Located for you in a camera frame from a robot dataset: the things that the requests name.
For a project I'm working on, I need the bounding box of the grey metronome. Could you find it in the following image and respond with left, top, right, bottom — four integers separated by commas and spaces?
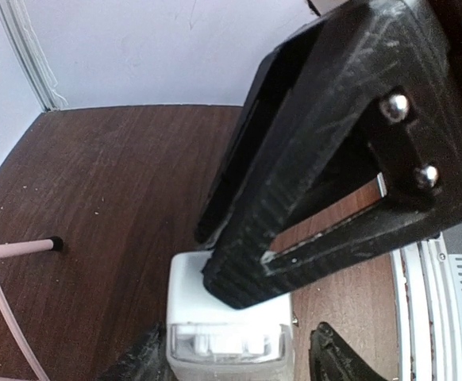
166, 251, 295, 380

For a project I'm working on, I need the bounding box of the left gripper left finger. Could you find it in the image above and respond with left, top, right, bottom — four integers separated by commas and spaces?
99, 322, 167, 381

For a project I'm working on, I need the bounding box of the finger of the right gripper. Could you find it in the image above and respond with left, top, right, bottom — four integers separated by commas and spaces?
194, 17, 334, 243
202, 1, 462, 309

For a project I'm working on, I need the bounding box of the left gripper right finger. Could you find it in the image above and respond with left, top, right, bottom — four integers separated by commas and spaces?
309, 321, 382, 381

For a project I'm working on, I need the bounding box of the aluminium front rail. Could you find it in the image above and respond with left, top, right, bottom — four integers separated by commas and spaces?
391, 237, 462, 380

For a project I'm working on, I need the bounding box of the pink music stand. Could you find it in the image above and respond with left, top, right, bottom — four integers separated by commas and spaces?
0, 235, 65, 380

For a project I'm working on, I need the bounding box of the right frame post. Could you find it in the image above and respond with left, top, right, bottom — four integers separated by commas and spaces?
0, 1, 68, 112

